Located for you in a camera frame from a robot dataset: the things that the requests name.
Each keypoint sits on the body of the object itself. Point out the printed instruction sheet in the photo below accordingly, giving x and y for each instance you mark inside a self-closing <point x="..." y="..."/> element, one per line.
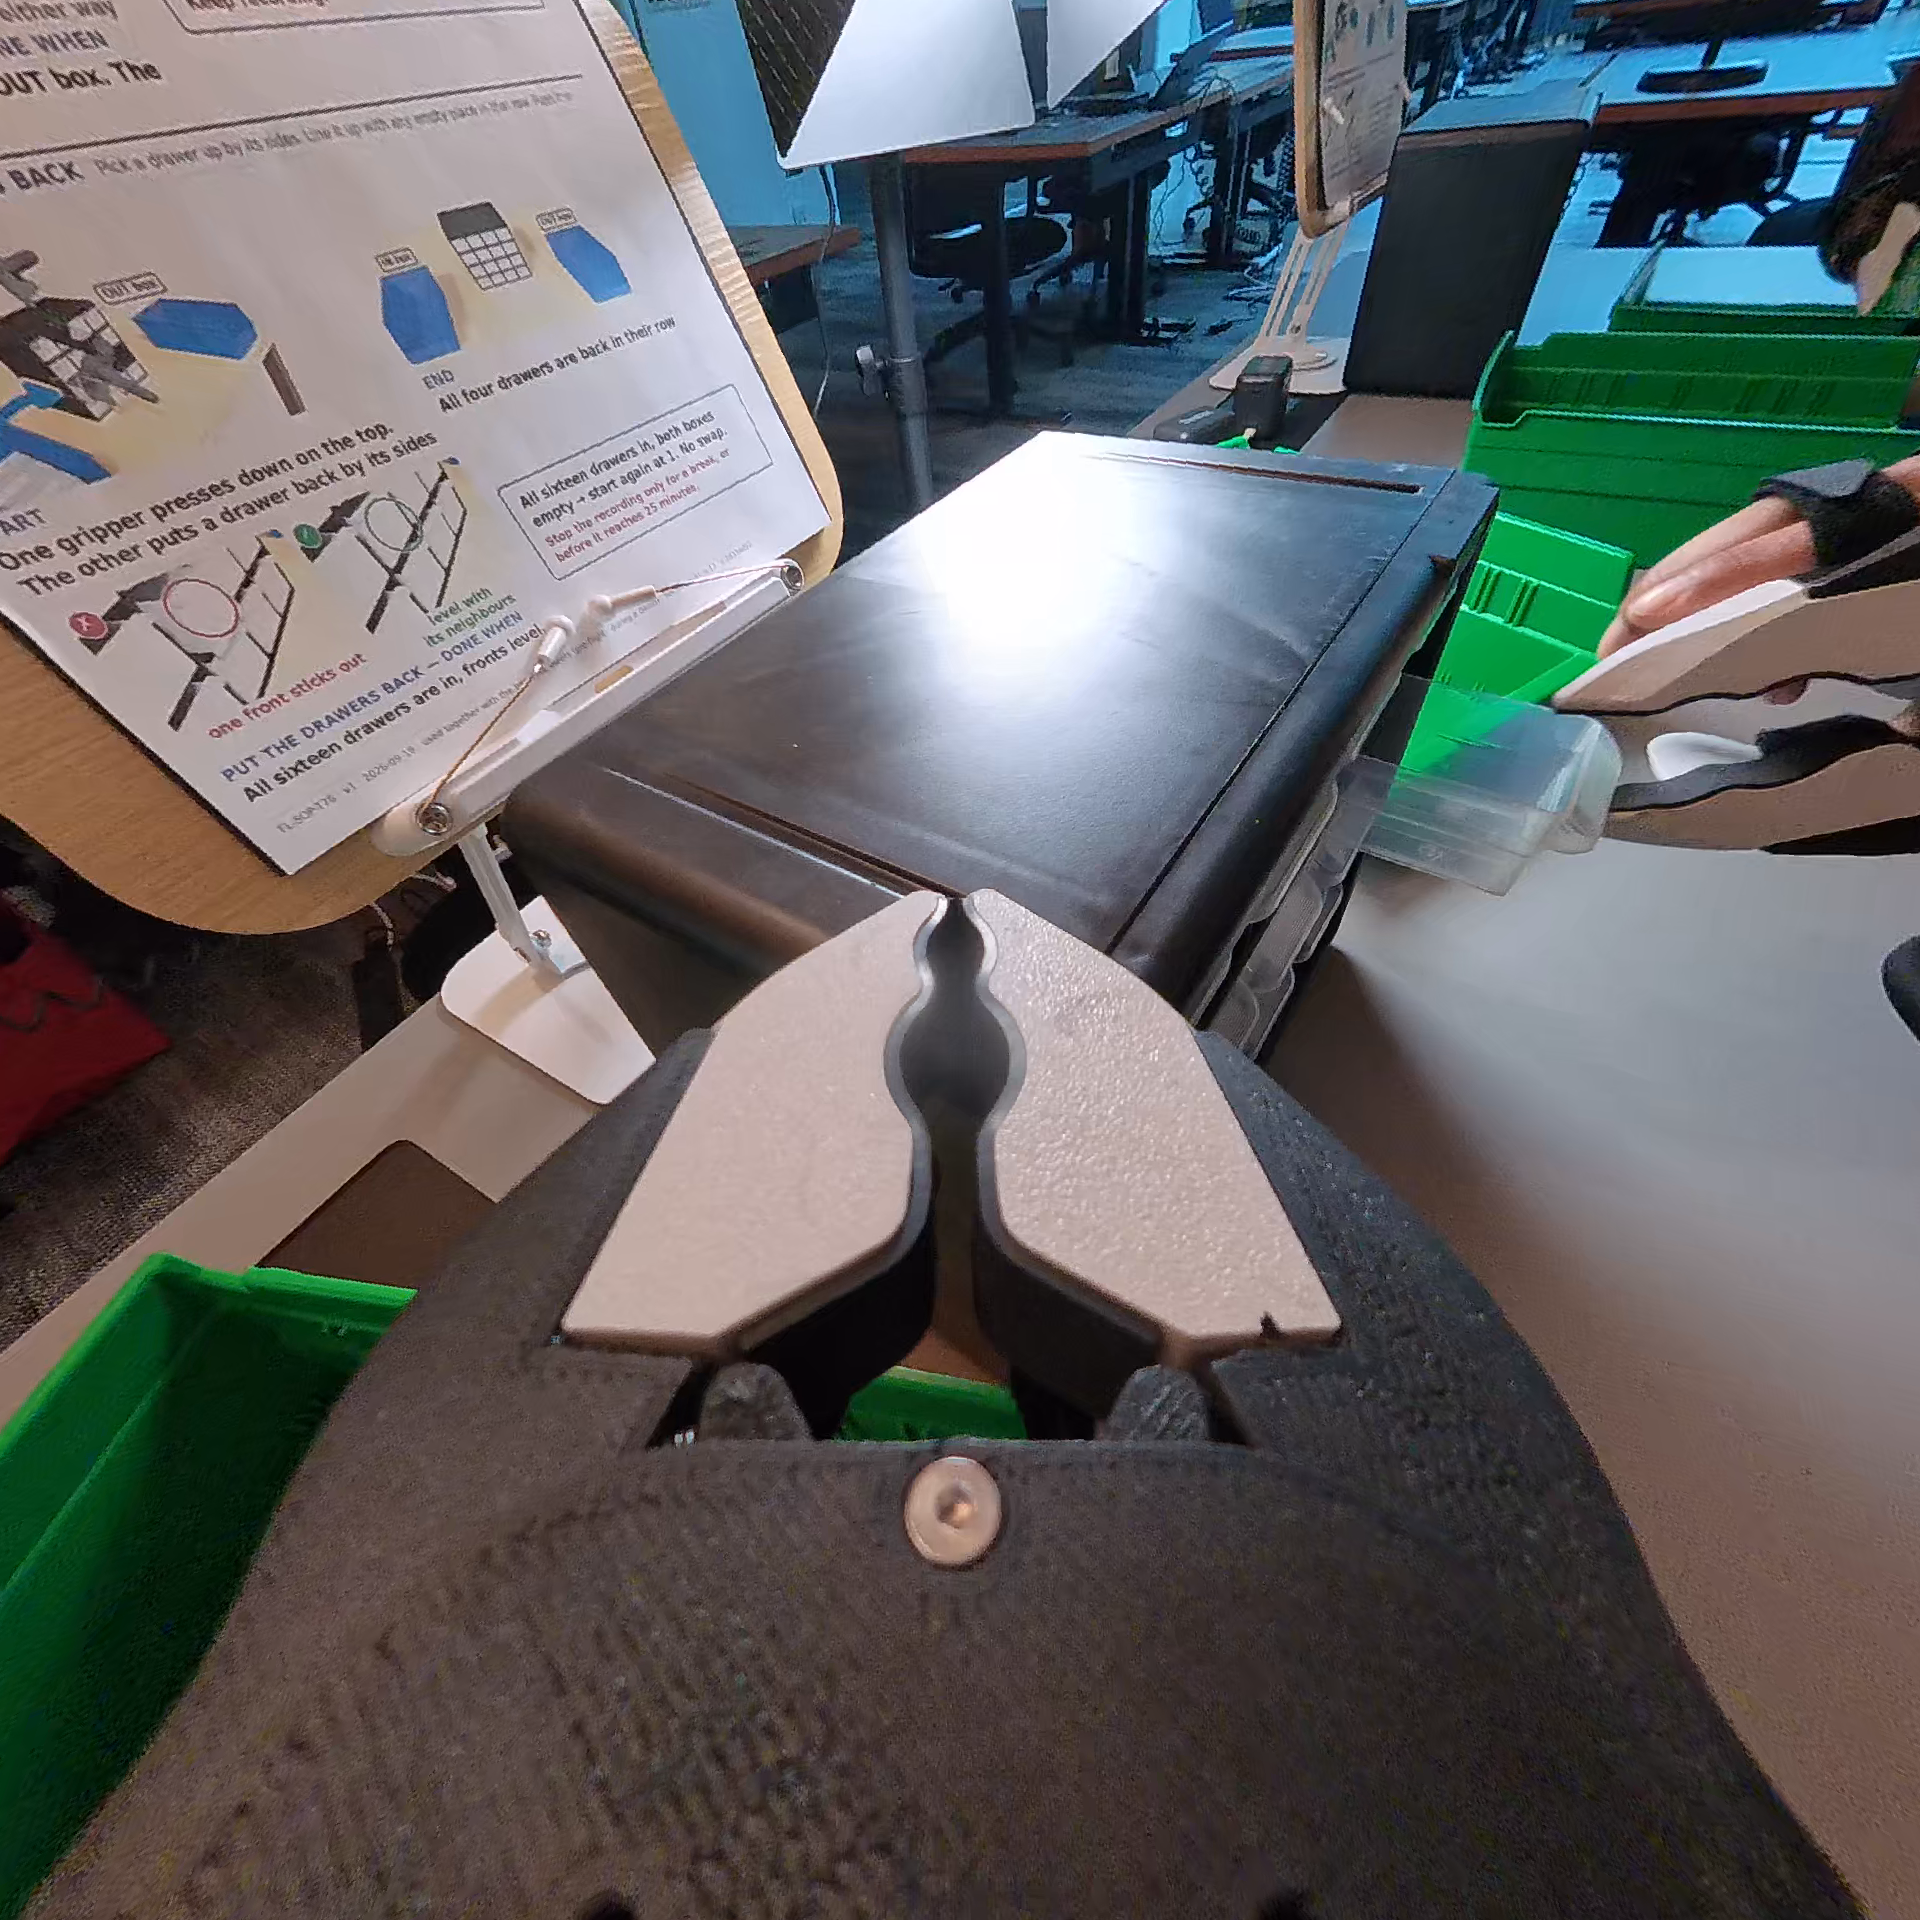
<point x="375" y="374"/>

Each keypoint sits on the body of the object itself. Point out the background office desk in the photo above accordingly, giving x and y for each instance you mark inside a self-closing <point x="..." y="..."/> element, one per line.
<point x="1079" y="142"/>

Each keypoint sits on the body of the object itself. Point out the pale desk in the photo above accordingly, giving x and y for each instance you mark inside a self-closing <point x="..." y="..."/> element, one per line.
<point x="1575" y="1200"/>

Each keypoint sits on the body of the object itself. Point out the wooden document stand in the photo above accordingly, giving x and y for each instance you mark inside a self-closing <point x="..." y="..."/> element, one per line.
<point x="1349" y="90"/>

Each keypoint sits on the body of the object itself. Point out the person's right hand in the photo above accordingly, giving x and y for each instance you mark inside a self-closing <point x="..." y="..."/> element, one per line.
<point x="1724" y="562"/>

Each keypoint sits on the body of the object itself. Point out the instruction sheet on stand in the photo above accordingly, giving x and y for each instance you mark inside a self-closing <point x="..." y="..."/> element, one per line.
<point x="120" y="854"/>

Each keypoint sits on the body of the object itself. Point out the white reflector panel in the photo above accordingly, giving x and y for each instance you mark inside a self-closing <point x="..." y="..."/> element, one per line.
<point x="931" y="76"/>
<point x="1095" y="43"/>

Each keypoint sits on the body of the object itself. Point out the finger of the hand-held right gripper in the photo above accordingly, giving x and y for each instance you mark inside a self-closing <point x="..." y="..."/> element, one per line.
<point x="1800" y="809"/>
<point x="1724" y="645"/>

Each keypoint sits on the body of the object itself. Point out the black battery pack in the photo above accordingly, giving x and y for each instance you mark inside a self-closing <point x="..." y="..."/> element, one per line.
<point x="1260" y="398"/>

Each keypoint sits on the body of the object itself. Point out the green plastic bin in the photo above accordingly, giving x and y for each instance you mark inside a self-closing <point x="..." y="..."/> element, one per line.
<point x="120" y="1500"/>
<point x="1651" y="435"/>

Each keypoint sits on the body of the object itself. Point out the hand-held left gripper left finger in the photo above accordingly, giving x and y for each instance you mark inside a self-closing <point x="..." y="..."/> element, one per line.
<point x="750" y="1171"/>

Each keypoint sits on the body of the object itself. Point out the set of clear cabinet drawers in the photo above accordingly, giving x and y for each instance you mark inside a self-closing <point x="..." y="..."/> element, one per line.
<point x="1289" y="914"/>

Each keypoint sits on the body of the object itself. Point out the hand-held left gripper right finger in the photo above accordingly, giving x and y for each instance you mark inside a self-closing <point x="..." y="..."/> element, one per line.
<point x="1155" y="1171"/>

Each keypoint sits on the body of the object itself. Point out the red stool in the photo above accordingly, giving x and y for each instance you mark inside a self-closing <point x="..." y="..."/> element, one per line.
<point x="60" y="1036"/>

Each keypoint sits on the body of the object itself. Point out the clear plastic drawer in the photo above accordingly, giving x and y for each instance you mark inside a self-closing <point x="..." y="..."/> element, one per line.
<point x="1484" y="795"/>

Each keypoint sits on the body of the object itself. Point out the grey metal pole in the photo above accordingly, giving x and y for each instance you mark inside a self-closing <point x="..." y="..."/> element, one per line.
<point x="901" y="329"/>

